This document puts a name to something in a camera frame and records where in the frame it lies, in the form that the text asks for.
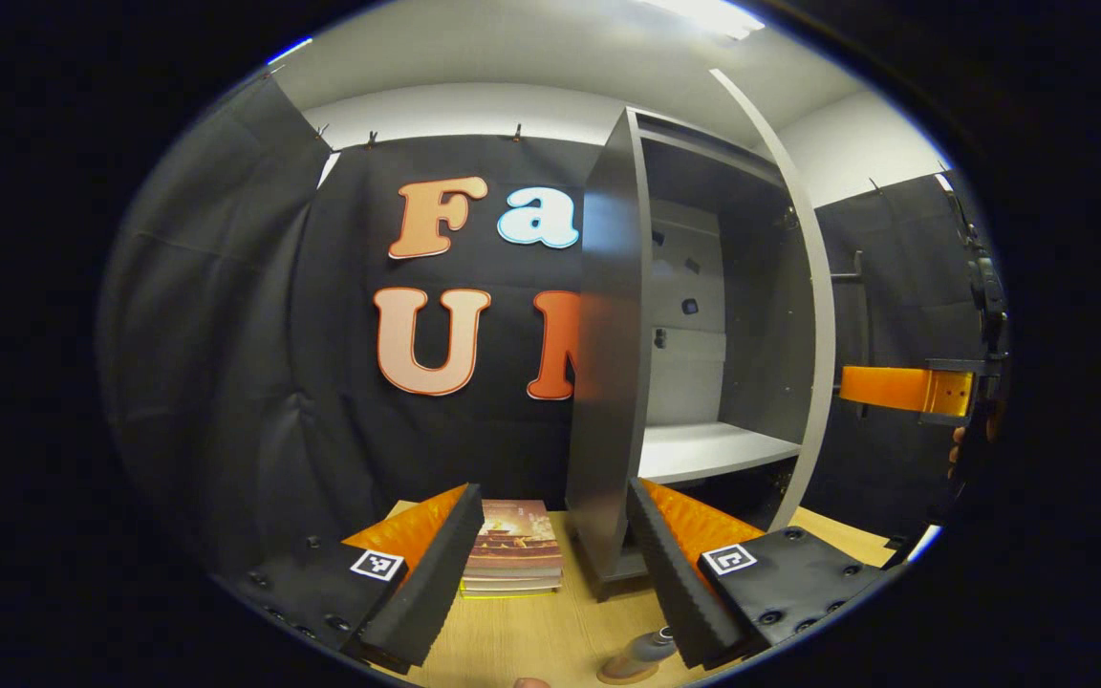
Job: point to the ceiling light panel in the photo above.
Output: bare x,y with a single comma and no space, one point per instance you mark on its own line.
713,14

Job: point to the grey cabinet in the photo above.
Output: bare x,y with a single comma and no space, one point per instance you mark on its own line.
608,382

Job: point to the silver bottle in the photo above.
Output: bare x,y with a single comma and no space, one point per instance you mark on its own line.
646,648

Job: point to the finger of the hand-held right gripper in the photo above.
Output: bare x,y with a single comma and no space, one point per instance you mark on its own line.
895,387

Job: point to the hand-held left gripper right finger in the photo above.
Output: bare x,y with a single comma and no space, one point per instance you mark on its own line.
680,592

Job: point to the white cabinet door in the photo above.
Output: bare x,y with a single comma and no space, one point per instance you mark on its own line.
825,325

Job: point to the long ceiling strip light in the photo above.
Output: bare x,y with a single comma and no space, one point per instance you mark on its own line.
291,50

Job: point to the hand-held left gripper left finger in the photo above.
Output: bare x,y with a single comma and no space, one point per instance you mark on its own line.
431,583

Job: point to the white cabinet shelf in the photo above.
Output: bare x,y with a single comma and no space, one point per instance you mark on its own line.
703,451

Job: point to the black backdrop cloth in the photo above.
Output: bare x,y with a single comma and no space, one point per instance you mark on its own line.
226,334

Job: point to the stack of books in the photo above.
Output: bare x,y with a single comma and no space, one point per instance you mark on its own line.
512,545

